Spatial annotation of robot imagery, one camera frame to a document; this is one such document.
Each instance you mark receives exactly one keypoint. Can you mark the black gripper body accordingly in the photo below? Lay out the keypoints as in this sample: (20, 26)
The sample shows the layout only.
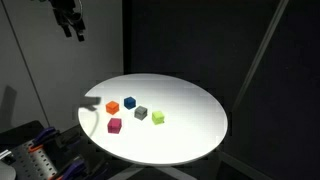
(68, 12)

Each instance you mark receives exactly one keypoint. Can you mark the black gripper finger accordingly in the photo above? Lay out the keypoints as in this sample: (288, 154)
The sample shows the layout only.
(66, 31)
(80, 35)

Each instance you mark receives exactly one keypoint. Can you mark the orange block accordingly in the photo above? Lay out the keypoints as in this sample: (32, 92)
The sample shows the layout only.
(112, 107)

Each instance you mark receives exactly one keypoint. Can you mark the blue block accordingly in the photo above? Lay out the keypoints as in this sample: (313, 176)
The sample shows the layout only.
(129, 102)

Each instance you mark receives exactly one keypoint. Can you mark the magenta block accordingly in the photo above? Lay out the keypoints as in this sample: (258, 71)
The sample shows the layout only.
(114, 125)

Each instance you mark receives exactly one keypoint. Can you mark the grey block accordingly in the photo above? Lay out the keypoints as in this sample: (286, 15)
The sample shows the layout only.
(140, 112)

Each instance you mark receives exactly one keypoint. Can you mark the lime green block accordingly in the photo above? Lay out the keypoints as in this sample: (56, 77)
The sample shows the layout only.
(157, 117)

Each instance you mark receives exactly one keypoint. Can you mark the white round table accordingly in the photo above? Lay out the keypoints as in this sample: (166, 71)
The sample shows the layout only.
(194, 121)

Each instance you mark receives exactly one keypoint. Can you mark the purple orange clamp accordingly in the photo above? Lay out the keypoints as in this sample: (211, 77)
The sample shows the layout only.
(44, 136)

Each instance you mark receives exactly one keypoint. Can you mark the purple black clamp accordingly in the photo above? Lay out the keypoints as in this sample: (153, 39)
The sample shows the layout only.
(81, 169)

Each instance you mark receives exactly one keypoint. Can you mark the perforated metal board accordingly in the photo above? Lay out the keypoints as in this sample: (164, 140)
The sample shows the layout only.
(32, 165)

